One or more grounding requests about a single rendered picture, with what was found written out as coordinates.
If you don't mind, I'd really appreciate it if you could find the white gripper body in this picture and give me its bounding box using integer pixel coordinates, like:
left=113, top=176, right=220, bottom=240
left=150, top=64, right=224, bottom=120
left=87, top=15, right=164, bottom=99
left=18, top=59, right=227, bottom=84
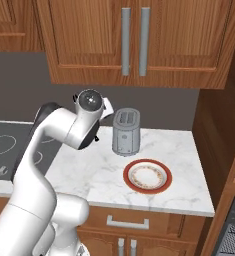
left=99, top=96, right=116, bottom=123

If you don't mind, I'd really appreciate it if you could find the red rimmed white plate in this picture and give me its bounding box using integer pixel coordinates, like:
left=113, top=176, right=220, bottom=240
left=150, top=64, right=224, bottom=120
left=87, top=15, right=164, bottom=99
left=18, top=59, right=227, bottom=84
left=122, top=158, right=174, bottom=196

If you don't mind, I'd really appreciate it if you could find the tall wooden oven cabinet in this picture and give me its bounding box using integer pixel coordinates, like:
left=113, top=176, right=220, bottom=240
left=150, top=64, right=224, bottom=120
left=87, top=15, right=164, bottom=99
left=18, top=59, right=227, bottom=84
left=191, top=19, right=235, bottom=256

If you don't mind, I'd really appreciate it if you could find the black oven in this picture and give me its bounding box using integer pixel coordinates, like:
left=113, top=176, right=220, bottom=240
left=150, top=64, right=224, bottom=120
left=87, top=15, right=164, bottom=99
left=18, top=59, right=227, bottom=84
left=210, top=159, right=235, bottom=256

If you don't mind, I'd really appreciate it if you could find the grey metal toaster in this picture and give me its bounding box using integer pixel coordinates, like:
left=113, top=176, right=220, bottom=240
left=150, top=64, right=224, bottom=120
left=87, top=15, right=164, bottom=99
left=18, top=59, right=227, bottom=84
left=111, top=107, right=141, bottom=157

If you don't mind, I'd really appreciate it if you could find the black hob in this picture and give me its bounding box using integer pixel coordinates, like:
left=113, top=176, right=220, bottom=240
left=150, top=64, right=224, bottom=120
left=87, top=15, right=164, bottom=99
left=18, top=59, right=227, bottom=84
left=0, top=120, right=66, bottom=183

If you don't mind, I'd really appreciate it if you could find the wooden drawer front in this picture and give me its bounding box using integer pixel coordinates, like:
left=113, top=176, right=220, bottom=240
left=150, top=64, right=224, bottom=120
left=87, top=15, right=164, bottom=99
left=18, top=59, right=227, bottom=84
left=76, top=205, right=187, bottom=239

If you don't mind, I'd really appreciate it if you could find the wooden base cupboard door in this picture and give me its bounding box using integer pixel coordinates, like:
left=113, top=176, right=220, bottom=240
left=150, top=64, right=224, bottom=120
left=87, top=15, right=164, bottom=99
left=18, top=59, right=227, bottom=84
left=76, top=229, right=129, bottom=256
left=126, top=234, right=197, bottom=256

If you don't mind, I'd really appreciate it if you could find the grey cupboard door handle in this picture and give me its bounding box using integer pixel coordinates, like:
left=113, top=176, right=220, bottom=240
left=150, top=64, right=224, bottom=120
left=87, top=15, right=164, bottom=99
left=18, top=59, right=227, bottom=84
left=138, top=6, right=151, bottom=77
left=120, top=7, right=132, bottom=77

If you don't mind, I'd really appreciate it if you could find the wooden wall cupboard door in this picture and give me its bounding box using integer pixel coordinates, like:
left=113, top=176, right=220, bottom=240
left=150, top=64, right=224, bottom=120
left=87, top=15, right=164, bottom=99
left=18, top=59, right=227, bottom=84
left=36, top=0, right=136, bottom=86
left=133, top=0, right=235, bottom=91

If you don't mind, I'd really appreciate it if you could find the grey drawer handle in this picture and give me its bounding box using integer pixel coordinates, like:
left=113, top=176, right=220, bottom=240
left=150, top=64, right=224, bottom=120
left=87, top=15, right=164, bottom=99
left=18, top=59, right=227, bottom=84
left=105, top=214, right=150, bottom=231

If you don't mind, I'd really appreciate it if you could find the wooden wall cupboard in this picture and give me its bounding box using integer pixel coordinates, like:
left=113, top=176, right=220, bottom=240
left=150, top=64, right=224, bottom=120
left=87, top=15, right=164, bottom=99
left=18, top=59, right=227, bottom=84
left=0, top=0, right=45, bottom=53

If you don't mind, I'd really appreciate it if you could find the grey base cupboard handle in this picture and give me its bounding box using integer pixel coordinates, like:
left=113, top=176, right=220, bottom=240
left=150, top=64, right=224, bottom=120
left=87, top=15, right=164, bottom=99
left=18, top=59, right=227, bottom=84
left=129, top=238, right=138, bottom=256
left=117, top=237, right=126, bottom=256

